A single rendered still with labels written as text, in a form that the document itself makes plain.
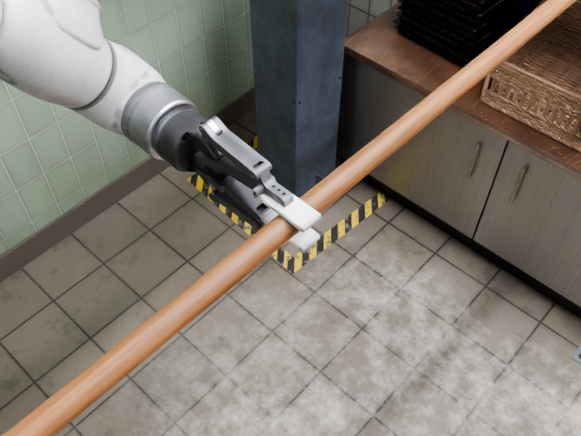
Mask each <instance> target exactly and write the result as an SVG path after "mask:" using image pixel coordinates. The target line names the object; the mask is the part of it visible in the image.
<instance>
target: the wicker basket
mask: <svg viewBox="0 0 581 436"><path fill-rule="evenodd" d="M579 3H580V4H579ZM576 5H577V6H576ZM573 6H575V7H573ZM580 7H581V1H580V0H577V1H576V2H575V3H573V4H572V5H571V6H570V7H569V8H567V9H566V10H565V11H564V12H562V13H561V14H560V15H559V16H557V17H556V18H555V19H554V20H553V21H551V22H550V23H549V24H548V25H546V26H545V27H544V28H543V29H542V30H541V31H540V32H539V33H538V34H536V35H535V36H534V37H533V38H531V39H530V40H529V41H528V42H526V43H525V44H524V45H523V46H522V47H520V48H519V49H518V50H517V51H515V52H514V53H513V54H512V55H510V56H509V57H508V58H507V59H506V60H505V61H504V62H503V63H501V64H500V65H499V66H498V67H496V68H495V69H494V70H493V71H492V72H490V73H489V74H488V75H487V76H486V79H485V81H484V85H483V88H482V93H481V96H480V99H479V100H480V101H481V102H482V103H484V104H485V105H488V106H491V107H492V108H494V109H496V110H497V111H500V112H502V113H504V114H506V115H508V116H509V117H511V118H513V119H516V120H518V121H520V122H521V123H522V124H525V125H528V126H529V127H531V128H533V129H534V130H536V131H539V132H542V133H543V134H545V135H547V136H548V137H550V138H553V139H555V140H557V141H559V142H560V143H561V144H564V145H567V146H568V147H570V148H572V149H573V150H575V151H578V152H581V132H580V131H581V128H580V127H581V80H580V79H581V76H580V75H581V58H580V57H581V52H580V51H581V47H579V46H581V43H580V42H581V36H580V35H581V33H580V32H581V21H580V20H578V19H581V11H580V10H581V8H580ZM572 9H573V10H572ZM576 9H577V10H576ZM567 10H568V11H567ZM573 11H574V12H573ZM575 12H576V13H575ZM565 13H566V14H565ZM562 14H563V15H562ZM579 14H580V15H579ZM569 15H571V16H569ZM564 16H565V17H564ZM571 18H573V19H571ZM562 19H563V20H562ZM575 19H576V20H577V21H576V20H575ZM566 21H567V22H566ZM561 22H562V23H561ZM568 23H569V24H568ZM565 24H566V25H565ZM575 24H576V25H575ZM557 25H558V26H557ZM560 25H562V26H560ZM572 25H574V26H575V27H574V26H572ZM577 25H578V26H577ZM563 26H564V27H565V28H564V27H563ZM566 26H567V27H566ZM568 27H569V28H568ZM566 29H567V30H566ZM554 31H555V32H554ZM569 31H571V32H569ZM574 31H575V32H574ZM560 32H561V33H560ZM577 32H578V33H579V34H578V33H577ZM562 33H563V34H562ZM556 34H557V35H556ZM568 34H569V35H568ZM560 35H561V36H560ZM560 37H561V38H560ZM568 37H569V38H568ZM562 38H564V40H563V39H562ZM574 38H575V39H574ZM578 38H580V40H579V39H578ZM576 39H577V40H576ZM566 40H567V41H566ZM564 42H565V43H566V44H565V43H564ZM568 42H569V43H570V44H569V43H568ZM549 43H550V44H549ZM574 43H575V44H574ZM551 44H552V45H551ZM572 44H573V45H572ZM576 44H577V45H576ZM578 45H579V46H578ZM548 46H549V47H548ZM574 47H575V48H574ZM541 49H542V50H541ZM543 50H544V51H543ZM538 51H539V52H538ZM563 51H564V52H563ZM535 56H536V57H535ZM542 56H543V57H542ZM560 56H561V57H560ZM537 57H538V58H537ZM555 57H556V58H555ZM557 58H558V59H557ZM531 61H532V62H531ZM527 63H529V64H530V65H529V64H527ZM535 63H536V64H535ZM572 63H573V64H572ZM548 64H549V65H548ZM574 64H575V65H574ZM524 65H525V66H524ZM550 65H551V66H550ZM543 68H544V69H543ZM569 68H570V69H569ZM541 71H542V72H541ZM567 71H568V72H567ZM543 72H544V73H543ZM563 73H564V74H563ZM516 75H517V76H516ZM561 75H562V76H561ZM553 82H554V83H553ZM561 82H562V83H561ZM555 83H556V84H555ZM576 84H577V85H576ZM497 88H498V89H497ZM524 88H525V89H524ZM572 89H573V90H572ZM515 95H516V96H515ZM537 100H538V101H537ZM534 103H535V104H534ZM551 109H552V110H551ZM567 115H568V116H567ZM569 116H570V117H569Z"/></svg>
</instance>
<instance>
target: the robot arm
mask: <svg viewBox="0 0 581 436"><path fill-rule="evenodd" d="M99 12H100V5H99V2H98V1H97V0H0V80H3V81H4V82H6V83H8V84H9V85H11V86H13V87H15V88H17V89H19V90H21V91H23V92H25V93H27V94H29V95H31V96H33V97H36V98H37V99H41V100H44V101H47V102H49V103H53V104H57V105H61V106H65V107H66V108H69V109H71V110H73V111H75V112H77V113H78V114H80V115H82V116H84V117H86V118H87V119H90V120H91V121H92V122H94V123H95V124H97V125H99V126H101V127H102V128H104V129H106V130H108V131H113V132H114V133H116V134H118V135H121V136H125V137H127V138H128V139H129V140H130V141H131V142H132V143H133V144H136V145H137V146H138V147H140V148H141V149H142V150H143V151H145V152H146V153H148V154H149V155H150V156H151V157H153V158H155V159H157V160H165V161H166V162H167V163H169V164H170V165H171V166H173V167H174V168H175V169H176V170H179V171H182V172H196V173H197V174H198V175H199V176H200V177H201V179H202V180H203V181H204V182H206V183H209V185H210V187H211V189H212V192H210V193H209V194H208V197H209V198H210V200H212V201H213V202H217V203H220V204H221V205H222V206H224V207H225V208H227V209H229V210H230V211H231V212H233V213H234V214H236V215H237V216H238V217H239V218H241V219H242V220H244V221H245V222H247V223H248V224H250V225H251V226H252V227H254V228H256V229H257V230H260V229H261V228H262V227H263V226H264V225H266V224H267V223H269V222H270V221H271V220H273V219H274V218H275V217H276V216H278V215H280V216H282V217H283V218H284V219H285V220H287V221H288V222H289V223H290V224H292V225H293V226H294V227H296V228H297V229H299V230H300V231H299V232H298V233H297V234H296V235H294V236H293V237H292V238H291V239H290V240H288V242H289V243H290V244H291V245H292V246H294V247H295V248H296V249H298V250H299V251H300V252H301V253H304V252H305V251H306V250H307V249H309V248H310V247H311V246H312V245H313V244H315V243H316V242H317V241H318V240H319V239H320V235H319V234H318V233H316V232H315V231H314V230H312V229H311V228H310V227H311V226H313V225H314V224H315V223H316V222H317V221H319V220H320V219H321V214H320V213H318V212H317V211H315V210H314V209H313V208H312V207H310V206H309V205H308V204H306V203H305V202H303V201H302V200H300V199H299V198H297V197H296V196H294V195H293V194H292V193H291V192H290V191H289V190H287V189H286V188H284V187H283V186H281V185H280V184H279V183H277V180H276V178H275V177H274V176H273V175H272V174H271V173H270V170H271V169H272V166H271V163H270V162H268V161H267V160H266V159H265V158H263V157H262V156H261V155H259V154H258V153H257V152H256V151H255V150H254V149H253V148H251V147H250V146H249V145H248V144H246V143H245V142H244V141H242V140H241V139H240V138H238V137H237V136H236V135H235V134H233V133H232V132H231V131H229V130H228V129H227V128H226V127H225V125H224V124H223V123H222V122H221V121H220V119H219V118H218V117H216V116H214V117H212V118H211V119H206V118H205V117H203V116H202V115H200V114H199V111H198V107H197V106H196V105H195V103H193V102H192V101H191V100H189V99H187V98H186V97H184V96H183V95H182V94H180V93H178V92H177V91H176V90H175V89H174V88H173V87H172V86H170V85H168V84H167V83H166V82H165V81H164V79H163V77H162V76H161V75H160V74H159V73H158V72H157V71H156V70H155V69H154V68H153V67H151V66H150V65H149V64H148V63H146V62H145V61H144V60H142V59H141V58H140V57H139V56H137V55H136V54H134V53H133V52H131V51H130V50H129V49H128V48H125V47H124V46H122V45H119V44H117V43H115V42H111V41H109V40H107V39H105V38H104V35H103V31H102V28H101V23H100V14H99ZM256 164H258V165H259V166H257V165H256ZM263 192H264V194H263V195H261V194H262V193H263Z"/></svg>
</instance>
